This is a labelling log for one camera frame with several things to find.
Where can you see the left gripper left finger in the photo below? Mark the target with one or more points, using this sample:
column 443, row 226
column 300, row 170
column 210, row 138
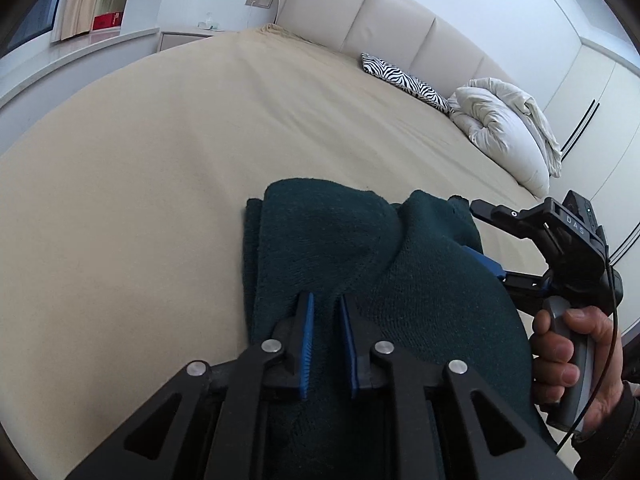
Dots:
column 207, row 422

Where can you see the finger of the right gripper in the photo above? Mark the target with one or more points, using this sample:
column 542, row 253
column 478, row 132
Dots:
column 503, row 218
column 522, row 288

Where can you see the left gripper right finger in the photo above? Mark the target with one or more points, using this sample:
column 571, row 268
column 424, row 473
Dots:
column 434, row 421

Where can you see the dark green knit sweater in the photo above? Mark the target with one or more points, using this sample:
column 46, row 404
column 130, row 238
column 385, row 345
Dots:
column 412, row 267

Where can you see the person's right hand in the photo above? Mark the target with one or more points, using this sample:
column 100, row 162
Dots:
column 554, row 373

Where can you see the white folded duvet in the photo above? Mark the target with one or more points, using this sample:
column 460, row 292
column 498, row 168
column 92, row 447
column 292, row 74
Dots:
column 507, row 125

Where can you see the beige bed sheet mattress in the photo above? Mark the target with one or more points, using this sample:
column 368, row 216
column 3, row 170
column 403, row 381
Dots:
column 121, row 216

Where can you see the zebra print pillow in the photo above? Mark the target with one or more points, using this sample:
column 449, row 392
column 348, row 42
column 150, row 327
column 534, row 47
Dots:
column 412, row 85

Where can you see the cream padded headboard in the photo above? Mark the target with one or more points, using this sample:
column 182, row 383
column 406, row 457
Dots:
column 401, row 32

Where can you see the white bedside table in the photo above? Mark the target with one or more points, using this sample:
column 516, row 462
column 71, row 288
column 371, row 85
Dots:
column 169, row 39

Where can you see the white window sill ledge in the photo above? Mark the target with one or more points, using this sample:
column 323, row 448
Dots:
column 71, row 57

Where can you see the red box on shelf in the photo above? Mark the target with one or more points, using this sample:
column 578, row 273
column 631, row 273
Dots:
column 107, row 20

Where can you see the white wardrobe with black handles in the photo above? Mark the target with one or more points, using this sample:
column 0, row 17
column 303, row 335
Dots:
column 595, row 117

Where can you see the wall switch panel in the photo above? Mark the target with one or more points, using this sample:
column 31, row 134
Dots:
column 260, row 4

